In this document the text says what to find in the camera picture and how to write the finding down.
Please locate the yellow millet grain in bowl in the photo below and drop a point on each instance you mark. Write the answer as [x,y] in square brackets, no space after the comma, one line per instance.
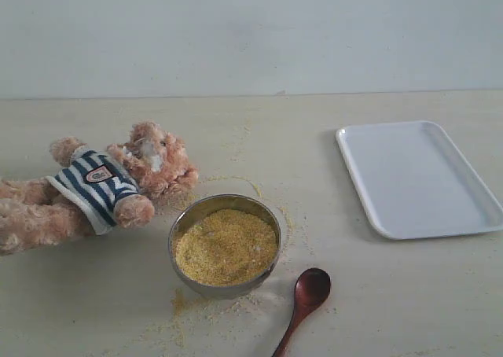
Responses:
[228,247]

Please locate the white plastic tray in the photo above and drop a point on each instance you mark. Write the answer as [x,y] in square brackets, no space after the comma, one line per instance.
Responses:
[414,182]

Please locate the dark red wooden spoon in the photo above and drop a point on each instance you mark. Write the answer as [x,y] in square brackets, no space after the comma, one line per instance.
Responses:
[311,290]

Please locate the steel bowl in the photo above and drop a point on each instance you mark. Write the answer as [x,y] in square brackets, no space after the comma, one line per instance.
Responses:
[206,206]

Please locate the tan teddy bear striped sweater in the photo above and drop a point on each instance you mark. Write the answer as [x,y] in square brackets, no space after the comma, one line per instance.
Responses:
[95,191]

